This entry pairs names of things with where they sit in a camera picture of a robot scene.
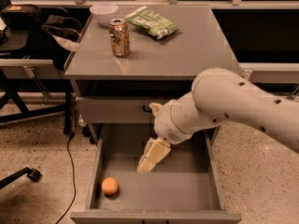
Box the closed grey top drawer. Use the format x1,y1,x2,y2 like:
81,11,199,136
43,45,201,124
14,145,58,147
76,97,168,123

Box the black pouch on desk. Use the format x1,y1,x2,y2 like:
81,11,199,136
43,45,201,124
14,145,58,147
0,4,40,30

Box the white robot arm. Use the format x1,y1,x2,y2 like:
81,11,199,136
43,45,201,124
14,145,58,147
136,68,299,174

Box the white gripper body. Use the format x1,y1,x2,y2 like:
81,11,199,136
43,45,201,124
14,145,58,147
154,100,193,145

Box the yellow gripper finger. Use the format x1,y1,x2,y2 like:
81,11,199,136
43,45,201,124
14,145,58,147
149,103,162,116
136,138,171,174

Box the dark bag with straps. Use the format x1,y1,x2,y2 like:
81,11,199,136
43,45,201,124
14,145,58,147
42,15,82,71

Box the black floor cable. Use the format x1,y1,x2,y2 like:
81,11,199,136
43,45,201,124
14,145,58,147
54,131,78,224

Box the open grey middle drawer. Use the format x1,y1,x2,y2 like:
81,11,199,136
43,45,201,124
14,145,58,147
71,124,241,224

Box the white bowl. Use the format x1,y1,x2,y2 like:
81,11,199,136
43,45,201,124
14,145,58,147
90,3,119,26

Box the green chip bag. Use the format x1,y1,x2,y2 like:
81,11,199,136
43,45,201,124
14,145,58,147
124,6,179,40

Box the black drawer handle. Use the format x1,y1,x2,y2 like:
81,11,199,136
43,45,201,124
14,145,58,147
142,105,152,113

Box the black office chair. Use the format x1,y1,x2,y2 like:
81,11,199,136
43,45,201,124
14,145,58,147
0,167,41,189

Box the grey drawer cabinet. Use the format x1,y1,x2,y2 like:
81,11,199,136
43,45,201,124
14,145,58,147
65,5,242,139

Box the orange fruit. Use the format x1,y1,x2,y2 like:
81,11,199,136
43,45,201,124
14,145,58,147
101,177,119,196

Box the gold soda can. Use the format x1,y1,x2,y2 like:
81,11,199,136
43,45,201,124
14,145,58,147
108,18,130,57

